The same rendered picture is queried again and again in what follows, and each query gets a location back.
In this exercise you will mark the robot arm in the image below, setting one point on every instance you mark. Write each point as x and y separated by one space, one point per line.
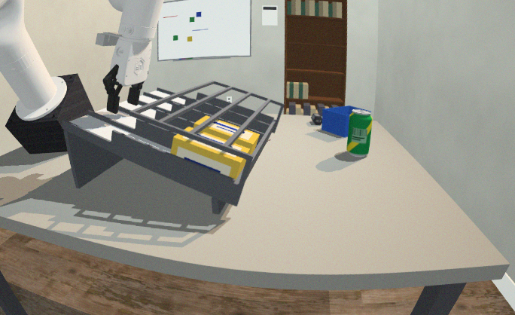
24 70

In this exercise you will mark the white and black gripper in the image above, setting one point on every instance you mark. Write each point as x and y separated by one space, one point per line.
129 66

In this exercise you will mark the green drink can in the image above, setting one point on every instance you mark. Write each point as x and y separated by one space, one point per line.
360 125

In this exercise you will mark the yellow butter carton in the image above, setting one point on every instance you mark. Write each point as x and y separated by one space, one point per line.
207 156
224 130

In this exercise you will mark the blue open bin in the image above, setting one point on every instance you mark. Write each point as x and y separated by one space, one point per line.
337 123

